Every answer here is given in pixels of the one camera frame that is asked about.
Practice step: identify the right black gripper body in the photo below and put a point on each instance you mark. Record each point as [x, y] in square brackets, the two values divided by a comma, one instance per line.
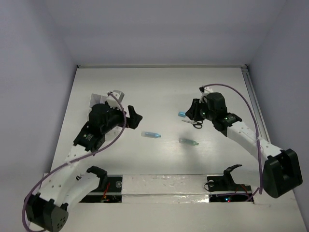
[202, 111]

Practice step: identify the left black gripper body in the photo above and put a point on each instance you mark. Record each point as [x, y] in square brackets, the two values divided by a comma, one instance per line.
[130, 117]

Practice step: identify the light blue eraser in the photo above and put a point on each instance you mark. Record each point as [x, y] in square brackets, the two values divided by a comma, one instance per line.
[181, 114]

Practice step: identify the blue highlighter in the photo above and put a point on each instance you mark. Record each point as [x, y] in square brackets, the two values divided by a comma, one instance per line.
[150, 134]

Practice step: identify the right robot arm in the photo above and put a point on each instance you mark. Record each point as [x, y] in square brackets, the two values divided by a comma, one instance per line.
[278, 169]

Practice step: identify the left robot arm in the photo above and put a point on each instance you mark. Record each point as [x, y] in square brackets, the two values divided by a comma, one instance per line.
[49, 202]

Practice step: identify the white divided organizer tray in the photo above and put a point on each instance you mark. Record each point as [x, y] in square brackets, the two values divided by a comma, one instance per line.
[95, 99]

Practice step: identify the green uncapped highlighter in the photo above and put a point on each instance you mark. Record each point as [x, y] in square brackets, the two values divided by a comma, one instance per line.
[188, 142]

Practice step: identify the black handled scissors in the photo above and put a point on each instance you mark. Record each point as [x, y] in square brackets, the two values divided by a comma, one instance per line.
[195, 124]

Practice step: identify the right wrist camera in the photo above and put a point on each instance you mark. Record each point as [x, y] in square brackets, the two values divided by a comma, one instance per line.
[205, 91]

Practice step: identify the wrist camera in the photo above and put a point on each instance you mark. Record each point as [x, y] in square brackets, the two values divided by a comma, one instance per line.
[205, 91]
[119, 95]

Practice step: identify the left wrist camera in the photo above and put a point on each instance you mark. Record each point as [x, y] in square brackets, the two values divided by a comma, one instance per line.
[119, 95]

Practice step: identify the aluminium side rail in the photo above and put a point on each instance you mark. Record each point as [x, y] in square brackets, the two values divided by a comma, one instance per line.
[258, 116]

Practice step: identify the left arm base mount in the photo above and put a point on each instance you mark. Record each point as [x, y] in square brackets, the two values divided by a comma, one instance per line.
[109, 189]

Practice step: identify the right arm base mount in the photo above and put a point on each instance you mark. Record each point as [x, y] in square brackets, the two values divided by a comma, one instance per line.
[223, 189]

